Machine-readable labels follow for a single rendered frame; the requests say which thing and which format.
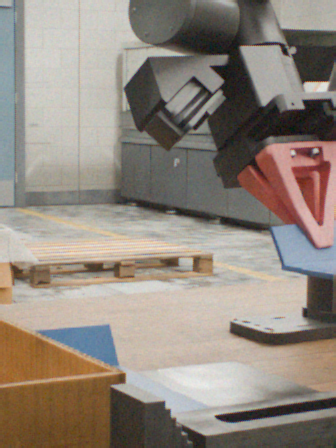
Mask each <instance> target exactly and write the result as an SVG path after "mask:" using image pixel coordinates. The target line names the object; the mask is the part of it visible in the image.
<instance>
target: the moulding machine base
mask: <svg viewBox="0 0 336 448"><path fill-rule="evenodd" d="M121 114H122V120H121V126H135V122H134V119H133V116H132V113H131V112H129V111H121ZM119 141H121V196H123V197H125V198H127V200H131V201H132V202H129V203H127V204H126V205H132V206H139V205H148V206H153V207H158V208H162V209H167V210H166V212H165V214H184V213H185V214H189V215H194V216H199V217H203V218H212V219H210V220H209V223H218V224H222V223H229V222H230V223H235V224H240V225H244V226H249V227H254V228H258V229H263V230H262V232H261V233H262V234H270V232H269V228H270V227H274V226H283V225H285V223H284V222H283V221H282V220H281V218H278V217H277V216H276V215H275V214H274V213H273V212H271V211H270V210H269V209H268V207H266V206H265V205H263V204H262V203H261V202H259V201H258V200H257V199H256V198H255V197H254V196H253V195H252V194H251V193H250V192H248V191H246V190H245V189H244V188H243V187H242V188H233V189H224V188H223V185H222V182H221V179H220V178H219V177H217V176H216V173H215V167H214V164H213V163H212V160H213V159H214V158H215V155H216V154H217V153H218V152H219V151H216V148H215V142H214V139H213V137H212V135H204V134H190V133H187V134H186V135H185V136H184V138H182V139H181V140H180V141H179V142H178V143H177V142H176V143H175V146H174V147H173V148H172V149H171V150H170V151H165V150H164V149H163V148H162V147H161V145H160V144H159V143H158V142H157V141H156V140H155V139H153V138H151V137H150V136H149V135H148V133H147V132H146V131H143V132H142V133H141V132H140V131H138V130H135V129H121V137H120V138H119Z"/></svg>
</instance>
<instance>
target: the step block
mask: <svg viewBox="0 0 336 448"><path fill-rule="evenodd" d="M110 448H193V443H192V442H191V441H189V440H187V434H186V433H184V432H182V425H179V424H177V423H176V417H175V416H174V415H172V414H171V408H169V407H167V406H166V400H164V399H162V398H160V397H158V396H156V395H154V394H152V393H150V392H148V391H146V390H144V389H142V388H138V387H136V386H134V385H132V384H130V383H128V384H121V385H113V386H110Z"/></svg>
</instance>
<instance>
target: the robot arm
mask: <svg viewBox="0 0 336 448"><path fill-rule="evenodd" d="M128 18H129V23H130V26H131V28H132V30H133V32H134V34H135V35H136V38H138V39H139V40H141V41H142V42H144V43H147V44H149V45H152V46H155V47H159V48H162V49H164V50H171V51H174V52H176V53H180V54H183V55H186V56H150V57H148V58H147V59H146V61H145V62H143V63H142V65H141V66H140V67H139V68H138V70H137V71H136V72H135V75H133V76H132V78H131V79H130V80H129V81H128V83H127V84H126V85H125V87H123V90H124V93H125V96H126V99H127V101H128V104H129V108H130V111H131V113H132V116H133V119H134V122H135V127H136V129H137V130H138V131H140V132H141V133H142V132H143V131H146V132H147V133H148V135H149V136H150V137H151V138H153V139H155V140H156V141H157V142H158V143H159V144H160V145H161V147H162V148H163V149H164V150H165V151H170V150H171V149H172V148H173V147H174V146H175V143H176V142H177V143H178V142H179V141H180V140H181V139H182V138H184V136H185V135H186V134H187V133H188V131H189V130H190V129H191V128H193V129H194V130H195V131H196V130H197V129H198V128H199V127H200V126H201V125H202V124H203V123H204V121H205V120H206V121H207V124H208V126H209V129H210V132H211V134H212V137H213V139H214V142H215V148H216V151H219V152H218V153H217V154H216V155H215V158H214V159H213V160H212V163H213V164H214V167H215V173H216V176H217V177H219V178H220V179H221V182H222V185H223V188H224V189H233V188H242V187H243V188H244V189H245V190H246V191H248V192H250V193H251V194H252V195H253V196H254V197H255V198H256V199H257V200H258V201H259V202H261V203H262V204H263V205H265V206H266V207H268V209H269V210H270V211H271V212H273V213H274V214H275V215H276V216H277V217H278V218H281V220H282V221H283V222H284V223H285V225H293V224H298V225H299V227H300V228H301V229H302V231H304V233H305V234H306V235H307V238H308V239H309V241H310V242H311V243H312V245H314V246H315V247H316V248H317V249H320V248H327V247H331V245H332V244H333V231H334V220H336V61H335V64H334V66H333V70H332V73H331V76H330V78H329V85H328V88H327V90H326V91H321V92H305V90H304V86H303V84H302V81H301V78H300V77H299V74H298V71H297V69H296V66H295V64H294V62H293V59H292V57H291V52H290V50H289V47H288V45H287V42H286V39H285V38H284V35H283V32H282V30H281V27H280V26H279V23H278V18H277V15H276V13H275V11H274V8H273V6H272V3H271V0H129V6H128ZM317 222H319V225H318V224H317ZM332 300H333V280H329V279H323V278H319V277H313V276H307V275H306V303H305V304H303V305H302V312H293V313H282V314H273V315H264V316H254V317H245V318H234V319H231V320H229V332H230V333H233V334H236V335H239V336H241V337H247V338H250V339H253V340H255V341H258V342H261V343H264V344H269V345H281V344H290V343H297V342H305V341H314V340H321V339H330V338H336V314H334V312H333V310H332Z"/></svg>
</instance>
